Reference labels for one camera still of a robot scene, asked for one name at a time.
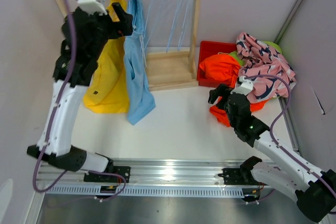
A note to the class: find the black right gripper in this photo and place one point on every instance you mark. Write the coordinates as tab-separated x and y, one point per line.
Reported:
221	90

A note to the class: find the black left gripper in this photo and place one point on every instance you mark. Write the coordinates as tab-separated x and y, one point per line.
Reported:
123	28

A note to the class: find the blue hanger of pink shorts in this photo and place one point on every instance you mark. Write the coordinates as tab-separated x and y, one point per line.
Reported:
154	13

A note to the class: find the lime green shorts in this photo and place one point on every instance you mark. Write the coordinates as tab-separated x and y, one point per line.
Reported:
264	60

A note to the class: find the pink patterned shorts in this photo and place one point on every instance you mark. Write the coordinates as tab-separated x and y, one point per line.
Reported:
288	70

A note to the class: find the blue hanger of orange shorts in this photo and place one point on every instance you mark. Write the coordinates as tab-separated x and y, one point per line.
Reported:
173	25

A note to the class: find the light blue shorts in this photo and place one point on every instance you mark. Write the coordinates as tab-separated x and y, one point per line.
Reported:
141	100

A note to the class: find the blue hanger of green shorts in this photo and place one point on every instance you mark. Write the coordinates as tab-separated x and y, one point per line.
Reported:
184	25

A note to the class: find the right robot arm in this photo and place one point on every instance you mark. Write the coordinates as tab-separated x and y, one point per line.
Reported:
310	187

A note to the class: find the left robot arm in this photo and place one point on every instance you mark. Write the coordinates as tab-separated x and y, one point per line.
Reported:
85	36

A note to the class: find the yellow shorts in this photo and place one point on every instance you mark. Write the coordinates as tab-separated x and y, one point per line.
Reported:
107	92

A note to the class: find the red plastic bin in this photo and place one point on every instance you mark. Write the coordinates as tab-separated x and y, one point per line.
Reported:
208	48

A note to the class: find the wooden clothes rack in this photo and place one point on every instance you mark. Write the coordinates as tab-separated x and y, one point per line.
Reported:
173	69

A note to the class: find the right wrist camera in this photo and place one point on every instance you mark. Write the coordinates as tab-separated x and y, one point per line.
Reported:
243	86

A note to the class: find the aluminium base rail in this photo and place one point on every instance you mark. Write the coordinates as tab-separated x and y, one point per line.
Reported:
165	178

